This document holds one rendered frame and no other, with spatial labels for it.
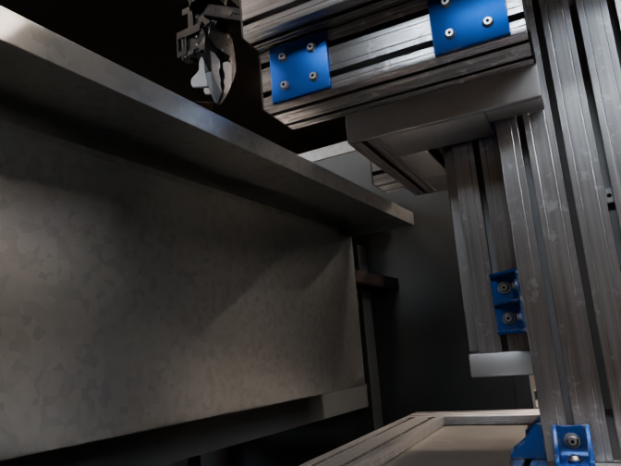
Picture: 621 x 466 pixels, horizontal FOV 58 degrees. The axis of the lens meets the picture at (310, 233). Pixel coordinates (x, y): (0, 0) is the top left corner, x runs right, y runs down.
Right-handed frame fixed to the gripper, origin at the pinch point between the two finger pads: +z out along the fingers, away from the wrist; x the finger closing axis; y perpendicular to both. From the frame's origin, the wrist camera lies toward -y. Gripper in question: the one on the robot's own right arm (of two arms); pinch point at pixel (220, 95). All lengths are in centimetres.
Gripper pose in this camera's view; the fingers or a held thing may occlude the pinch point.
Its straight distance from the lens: 106.5
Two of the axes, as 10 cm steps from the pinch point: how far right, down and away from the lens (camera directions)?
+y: -8.6, 1.7, 4.8
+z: 0.8, 9.7, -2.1
